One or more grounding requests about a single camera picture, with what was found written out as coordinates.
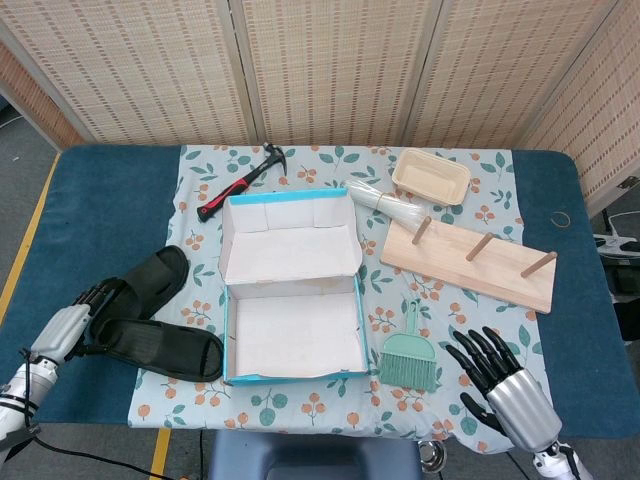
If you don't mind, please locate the black slipper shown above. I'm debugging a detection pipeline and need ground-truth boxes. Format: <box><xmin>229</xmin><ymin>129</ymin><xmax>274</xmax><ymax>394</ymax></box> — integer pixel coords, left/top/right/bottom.
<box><xmin>92</xmin><ymin>244</ymin><xmax>191</xmax><ymax>326</ymax></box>
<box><xmin>87</xmin><ymin>318</ymin><xmax>225</xmax><ymax>384</ymax></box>

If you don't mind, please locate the blue and white shoe box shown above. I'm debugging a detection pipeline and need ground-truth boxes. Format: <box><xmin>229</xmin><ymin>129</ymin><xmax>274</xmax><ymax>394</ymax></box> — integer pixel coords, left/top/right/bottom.
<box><xmin>218</xmin><ymin>188</ymin><xmax>371</xmax><ymax>386</ymax></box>

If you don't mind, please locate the black floor device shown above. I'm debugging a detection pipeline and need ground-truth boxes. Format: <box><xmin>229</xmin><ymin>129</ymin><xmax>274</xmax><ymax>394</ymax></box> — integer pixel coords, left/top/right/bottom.
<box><xmin>606</xmin><ymin>266</ymin><xmax>640</xmax><ymax>302</ymax></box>

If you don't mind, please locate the wooden peg board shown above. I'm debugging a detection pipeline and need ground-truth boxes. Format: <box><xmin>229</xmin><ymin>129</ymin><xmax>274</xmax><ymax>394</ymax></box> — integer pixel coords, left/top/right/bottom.
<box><xmin>379</xmin><ymin>215</ymin><xmax>559</xmax><ymax>315</ymax></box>

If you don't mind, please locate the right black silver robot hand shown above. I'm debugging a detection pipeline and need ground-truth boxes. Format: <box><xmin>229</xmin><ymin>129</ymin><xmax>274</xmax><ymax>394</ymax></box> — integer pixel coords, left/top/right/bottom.
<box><xmin>446</xmin><ymin>327</ymin><xmax>564</xmax><ymax>454</ymax></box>

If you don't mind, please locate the floral leaf print tablecloth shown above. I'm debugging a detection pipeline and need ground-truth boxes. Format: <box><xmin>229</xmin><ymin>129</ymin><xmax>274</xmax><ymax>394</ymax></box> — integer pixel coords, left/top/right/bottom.
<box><xmin>123</xmin><ymin>143</ymin><xmax>546</xmax><ymax>454</ymax></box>

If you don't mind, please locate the bundle of white straws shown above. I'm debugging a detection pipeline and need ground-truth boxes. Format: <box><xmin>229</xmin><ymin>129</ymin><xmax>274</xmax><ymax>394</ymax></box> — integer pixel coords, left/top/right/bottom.
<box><xmin>344</xmin><ymin>180</ymin><xmax>426</xmax><ymax>234</ymax></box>

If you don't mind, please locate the black red claw hammer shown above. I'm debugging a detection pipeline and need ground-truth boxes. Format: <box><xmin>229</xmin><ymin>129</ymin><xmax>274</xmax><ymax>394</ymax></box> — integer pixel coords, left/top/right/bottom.
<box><xmin>197</xmin><ymin>142</ymin><xmax>289</xmax><ymax>224</ymax></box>

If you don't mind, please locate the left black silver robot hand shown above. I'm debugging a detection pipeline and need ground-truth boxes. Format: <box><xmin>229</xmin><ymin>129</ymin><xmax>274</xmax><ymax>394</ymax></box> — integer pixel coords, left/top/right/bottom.
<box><xmin>27</xmin><ymin>277</ymin><xmax>119</xmax><ymax>366</ymax></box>

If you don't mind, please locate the bamboo folding screen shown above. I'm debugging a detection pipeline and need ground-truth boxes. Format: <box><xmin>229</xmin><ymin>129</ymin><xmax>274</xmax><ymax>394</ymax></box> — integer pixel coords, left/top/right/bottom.
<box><xmin>0</xmin><ymin>0</ymin><xmax>640</xmax><ymax>216</ymax></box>

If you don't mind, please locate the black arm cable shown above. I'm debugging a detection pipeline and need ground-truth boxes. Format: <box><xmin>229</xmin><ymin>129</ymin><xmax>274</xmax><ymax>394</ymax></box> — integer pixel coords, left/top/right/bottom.
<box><xmin>0</xmin><ymin>349</ymin><xmax>169</xmax><ymax>480</ymax></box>

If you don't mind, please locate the green hand brush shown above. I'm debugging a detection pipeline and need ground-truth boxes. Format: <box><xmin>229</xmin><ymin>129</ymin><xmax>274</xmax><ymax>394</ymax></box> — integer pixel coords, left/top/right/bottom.
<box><xmin>377</xmin><ymin>298</ymin><xmax>441</xmax><ymax>394</ymax></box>

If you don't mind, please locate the beige plastic container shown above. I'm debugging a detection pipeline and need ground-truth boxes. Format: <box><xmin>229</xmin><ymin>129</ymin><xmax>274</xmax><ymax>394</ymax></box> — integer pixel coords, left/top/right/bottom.
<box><xmin>391</xmin><ymin>148</ymin><xmax>472</xmax><ymax>206</ymax></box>

